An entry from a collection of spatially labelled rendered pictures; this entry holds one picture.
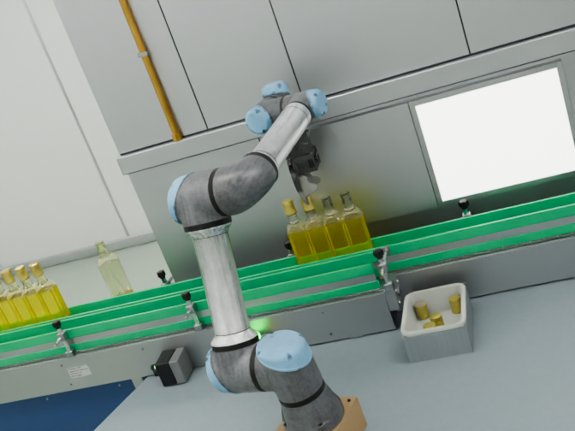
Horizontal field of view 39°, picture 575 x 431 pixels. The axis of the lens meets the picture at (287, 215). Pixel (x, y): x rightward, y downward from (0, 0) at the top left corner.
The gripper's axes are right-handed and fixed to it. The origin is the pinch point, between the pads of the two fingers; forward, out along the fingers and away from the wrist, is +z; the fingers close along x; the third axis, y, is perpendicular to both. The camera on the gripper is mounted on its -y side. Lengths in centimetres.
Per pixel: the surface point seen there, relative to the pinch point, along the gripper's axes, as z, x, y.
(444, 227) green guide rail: 20.4, 2.4, 36.3
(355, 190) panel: 5.7, 11.7, 12.5
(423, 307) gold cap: 34.2, -16.8, 26.5
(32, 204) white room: 66, 315, -297
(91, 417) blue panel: 53, -12, -93
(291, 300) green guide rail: 25.0, -13.7, -10.6
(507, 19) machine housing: -31, 14, 67
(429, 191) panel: 11.8, 11.3, 33.8
